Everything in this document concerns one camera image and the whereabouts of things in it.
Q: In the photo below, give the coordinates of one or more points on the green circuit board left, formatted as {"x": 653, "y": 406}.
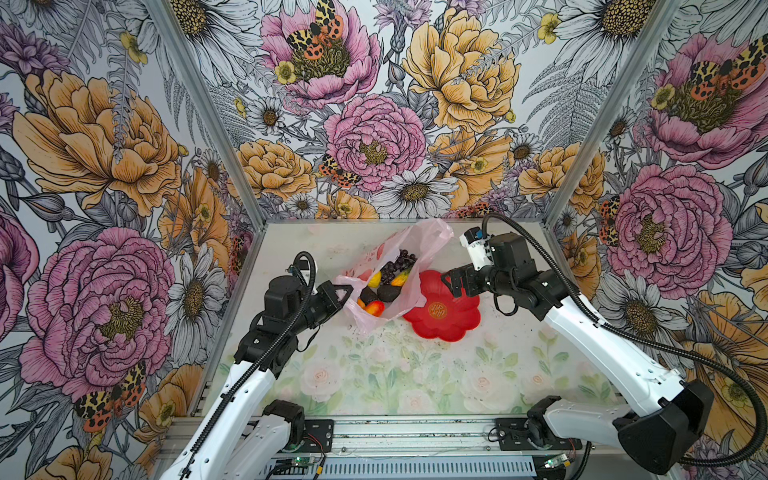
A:
{"x": 297, "y": 462}

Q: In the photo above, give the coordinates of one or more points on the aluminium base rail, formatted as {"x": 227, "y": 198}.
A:
{"x": 443, "y": 447}

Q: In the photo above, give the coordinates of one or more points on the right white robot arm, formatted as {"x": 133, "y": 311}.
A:
{"x": 663, "y": 415}

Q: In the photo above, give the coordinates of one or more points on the yellow toy fruit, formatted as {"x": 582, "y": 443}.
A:
{"x": 375, "y": 280}

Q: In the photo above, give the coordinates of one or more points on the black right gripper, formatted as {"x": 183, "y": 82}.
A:
{"x": 467, "y": 273}

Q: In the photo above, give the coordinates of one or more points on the green circuit board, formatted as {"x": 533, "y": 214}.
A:
{"x": 559, "y": 461}
{"x": 297, "y": 462}

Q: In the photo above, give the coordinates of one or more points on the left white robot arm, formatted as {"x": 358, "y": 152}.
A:
{"x": 220, "y": 448}

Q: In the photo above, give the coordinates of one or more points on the red flower-shaped plate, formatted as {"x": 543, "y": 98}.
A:
{"x": 443, "y": 317}

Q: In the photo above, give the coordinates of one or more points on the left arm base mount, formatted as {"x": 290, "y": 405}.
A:
{"x": 310, "y": 436}

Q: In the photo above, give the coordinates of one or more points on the green yellow toy mango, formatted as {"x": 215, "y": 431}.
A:
{"x": 401, "y": 278}

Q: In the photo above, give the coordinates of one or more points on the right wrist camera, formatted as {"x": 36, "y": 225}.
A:
{"x": 475, "y": 242}

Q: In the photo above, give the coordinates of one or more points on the dark purple toy grapes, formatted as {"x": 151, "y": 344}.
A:
{"x": 393, "y": 269}

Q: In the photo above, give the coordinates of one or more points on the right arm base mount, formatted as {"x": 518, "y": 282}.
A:
{"x": 519, "y": 433}

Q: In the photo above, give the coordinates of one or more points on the pink plastic bag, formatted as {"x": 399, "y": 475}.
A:
{"x": 424, "y": 239}

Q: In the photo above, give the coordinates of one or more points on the red toy apple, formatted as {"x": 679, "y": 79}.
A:
{"x": 375, "y": 308}

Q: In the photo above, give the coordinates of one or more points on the dark brown toy avocado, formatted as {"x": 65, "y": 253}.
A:
{"x": 368, "y": 296}

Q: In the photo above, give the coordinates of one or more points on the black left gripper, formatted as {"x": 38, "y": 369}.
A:
{"x": 327, "y": 291}

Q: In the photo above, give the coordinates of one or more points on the green circuit board right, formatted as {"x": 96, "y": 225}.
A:
{"x": 559, "y": 461}

